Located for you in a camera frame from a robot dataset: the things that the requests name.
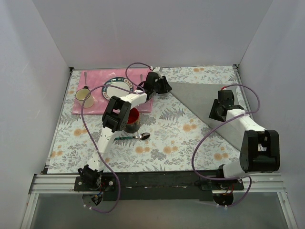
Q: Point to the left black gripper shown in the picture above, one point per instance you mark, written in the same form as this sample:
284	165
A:
164	85

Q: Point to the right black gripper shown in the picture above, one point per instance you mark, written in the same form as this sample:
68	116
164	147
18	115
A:
215	112

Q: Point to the grey cloth napkin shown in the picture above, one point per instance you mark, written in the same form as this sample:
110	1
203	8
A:
202	100

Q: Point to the spoon with green handle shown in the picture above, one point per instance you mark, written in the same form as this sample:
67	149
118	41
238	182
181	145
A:
142	136

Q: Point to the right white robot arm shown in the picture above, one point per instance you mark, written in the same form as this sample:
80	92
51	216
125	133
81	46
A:
259	148

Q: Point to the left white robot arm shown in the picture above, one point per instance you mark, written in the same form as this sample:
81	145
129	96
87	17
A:
115	119

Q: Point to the floral tablecloth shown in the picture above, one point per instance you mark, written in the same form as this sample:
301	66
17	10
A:
177	140

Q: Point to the dark jar red lid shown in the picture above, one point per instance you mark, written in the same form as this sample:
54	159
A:
133	124

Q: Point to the white plate patterned rim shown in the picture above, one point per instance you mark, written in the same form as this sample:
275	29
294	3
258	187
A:
118	86

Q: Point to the pink placemat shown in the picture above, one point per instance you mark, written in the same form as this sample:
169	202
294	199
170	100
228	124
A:
99	77

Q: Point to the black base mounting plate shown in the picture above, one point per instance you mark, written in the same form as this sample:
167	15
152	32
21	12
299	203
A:
154	185

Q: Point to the cream enamel mug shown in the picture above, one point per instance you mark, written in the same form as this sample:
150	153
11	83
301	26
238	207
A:
84	96

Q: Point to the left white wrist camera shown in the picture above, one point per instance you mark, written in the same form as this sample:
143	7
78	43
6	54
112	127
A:
157	69

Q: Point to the aluminium frame rail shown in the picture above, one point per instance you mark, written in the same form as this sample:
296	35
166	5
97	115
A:
64	184

